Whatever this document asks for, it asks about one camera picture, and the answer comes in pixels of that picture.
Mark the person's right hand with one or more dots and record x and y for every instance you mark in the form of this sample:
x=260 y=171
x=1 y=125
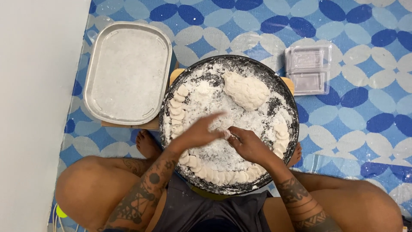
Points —
x=251 y=148

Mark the person's left hand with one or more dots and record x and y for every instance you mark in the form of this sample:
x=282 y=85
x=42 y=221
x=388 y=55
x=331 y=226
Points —
x=194 y=133

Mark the person's left fingers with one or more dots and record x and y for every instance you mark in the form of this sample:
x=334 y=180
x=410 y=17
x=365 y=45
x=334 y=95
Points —
x=214 y=124

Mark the person's right fingers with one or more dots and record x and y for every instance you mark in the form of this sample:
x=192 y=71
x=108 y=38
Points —
x=239 y=135

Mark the small dough piece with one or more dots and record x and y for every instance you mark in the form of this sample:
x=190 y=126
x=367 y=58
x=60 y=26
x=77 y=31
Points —
x=226 y=133

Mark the round black floured pan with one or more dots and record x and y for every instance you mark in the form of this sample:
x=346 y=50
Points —
x=206 y=96

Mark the large dough lump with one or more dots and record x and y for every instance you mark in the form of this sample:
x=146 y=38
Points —
x=246 y=90

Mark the row of shaped dough rounds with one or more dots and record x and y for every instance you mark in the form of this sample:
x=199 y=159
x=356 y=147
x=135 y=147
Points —
x=212 y=175

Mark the person's right foot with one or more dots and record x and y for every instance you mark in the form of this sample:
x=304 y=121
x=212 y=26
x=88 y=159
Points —
x=295 y=155

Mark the person's foot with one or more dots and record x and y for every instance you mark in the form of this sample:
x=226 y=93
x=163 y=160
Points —
x=295 y=155
x=147 y=145

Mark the wooden board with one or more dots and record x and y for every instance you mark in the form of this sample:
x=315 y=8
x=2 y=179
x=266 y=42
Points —
x=146 y=125

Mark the person's left foot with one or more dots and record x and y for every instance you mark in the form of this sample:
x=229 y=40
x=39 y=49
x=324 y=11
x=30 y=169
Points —
x=147 y=145

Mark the dark grey shorts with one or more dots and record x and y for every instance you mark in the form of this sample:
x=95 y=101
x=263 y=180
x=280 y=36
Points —
x=206 y=212

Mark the clear plastic clamshell container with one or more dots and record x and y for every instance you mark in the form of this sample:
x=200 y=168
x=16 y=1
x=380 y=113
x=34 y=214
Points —
x=308 y=69

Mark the rectangular metal floured tray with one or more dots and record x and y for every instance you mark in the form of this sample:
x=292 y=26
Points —
x=128 y=72

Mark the blue patterned floor mat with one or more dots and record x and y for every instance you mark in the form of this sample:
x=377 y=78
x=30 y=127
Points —
x=354 y=112

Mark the person's right leg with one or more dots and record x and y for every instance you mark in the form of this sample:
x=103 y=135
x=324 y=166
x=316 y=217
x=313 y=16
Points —
x=350 y=203

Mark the person's leg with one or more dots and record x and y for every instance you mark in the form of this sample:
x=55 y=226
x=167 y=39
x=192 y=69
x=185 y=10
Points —
x=93 y=190
x=350 y=203

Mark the person's left leg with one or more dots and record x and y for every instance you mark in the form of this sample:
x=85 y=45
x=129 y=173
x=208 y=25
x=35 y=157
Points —
x=93 y=190

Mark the yellow-green round object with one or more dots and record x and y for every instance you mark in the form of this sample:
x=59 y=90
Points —
x=60 y=212

